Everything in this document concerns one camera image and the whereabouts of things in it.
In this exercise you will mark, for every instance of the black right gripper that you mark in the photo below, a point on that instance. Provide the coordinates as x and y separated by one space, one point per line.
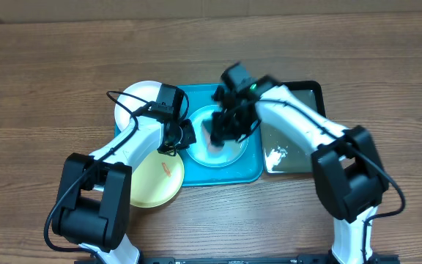
226 122

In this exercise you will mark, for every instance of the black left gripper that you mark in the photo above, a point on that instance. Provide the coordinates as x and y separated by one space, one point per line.
189 138

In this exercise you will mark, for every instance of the light blue plate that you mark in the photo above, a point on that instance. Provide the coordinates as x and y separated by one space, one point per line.
201 151

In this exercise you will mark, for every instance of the yellow plate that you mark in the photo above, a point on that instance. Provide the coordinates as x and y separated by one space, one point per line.
156 180

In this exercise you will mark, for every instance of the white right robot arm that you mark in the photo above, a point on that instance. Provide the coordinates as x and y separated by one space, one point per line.
345 163

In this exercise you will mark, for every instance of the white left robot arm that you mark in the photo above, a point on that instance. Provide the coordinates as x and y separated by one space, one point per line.
92 207

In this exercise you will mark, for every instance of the teal plastic tray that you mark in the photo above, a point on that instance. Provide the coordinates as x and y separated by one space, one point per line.
218 174

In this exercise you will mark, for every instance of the black water tray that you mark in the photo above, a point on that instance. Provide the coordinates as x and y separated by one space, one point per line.
281 154

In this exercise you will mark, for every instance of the white plate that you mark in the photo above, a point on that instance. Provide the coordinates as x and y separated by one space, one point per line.
146 90

